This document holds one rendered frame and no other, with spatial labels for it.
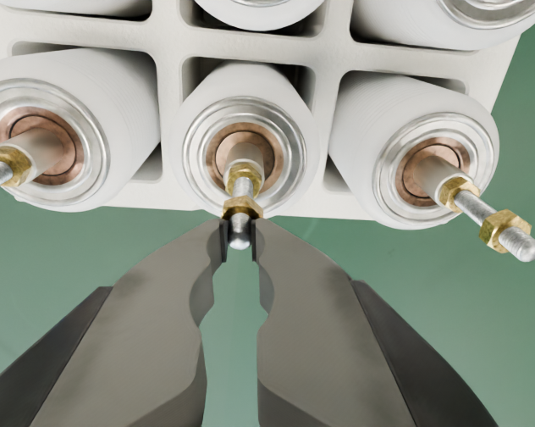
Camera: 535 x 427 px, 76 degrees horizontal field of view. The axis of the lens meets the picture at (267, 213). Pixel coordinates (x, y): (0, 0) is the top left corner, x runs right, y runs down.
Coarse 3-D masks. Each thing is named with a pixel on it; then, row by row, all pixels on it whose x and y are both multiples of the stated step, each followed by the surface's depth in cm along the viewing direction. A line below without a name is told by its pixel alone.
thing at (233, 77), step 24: (216, 72) 24; (240, 72) 20; (264, 72) 22; (192, 96) 20; (216, 96) 19; (264, 96) 19; (288, 96) 20; (192, 120) 20; (312, 120) 21; (168, 144) 21; (312, 144) 21; (312, 168) 22; (192, 192) 22; (264, 216) 23
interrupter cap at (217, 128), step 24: (240, 96) 19; (216, 120) 19; (240, 120) 19; (264, 120) 20; (288, 120) 19; (192, 144) 20; (216, 144) 20; (264, 144) 20; (288, 144) 20; (192, 168) 21; (216, 168) 21; (264, 168) 21; (288, 168) 21; (216, 192) 22; (264, 192) 22; (288, 192) 22
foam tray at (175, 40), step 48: (192, 0) 28; (336, 0) 23; (0, 48) 24; (48, 48) 28; (144, 48) 24; (192, 48) 24; (240, 48) 24; (288, 48) 24; (336, 48) 25; (384, 48) 25; (432, 48) 30; (336, 96) 26; (480, 96) 27; (144, 192) 29; (336, 192) 30
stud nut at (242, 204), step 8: (232, 200) 14; (240, 200) 14; (248, 200) 14; (224, 208) 14; (232, 208) 14; (240, 208) 14; (248, 208) 14; (256, 208) 14; (224, 216) 14; (256, 216) 14
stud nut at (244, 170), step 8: (232, 168) 18; (240, 168) 17; (248, 168) 17; (232, 176) 17; (240, 176) 17; (248, 176) 17; (256, 176) 17; (232, 184) 17; (256, 184) 17; (232, 192) 18; (256, 192) 18
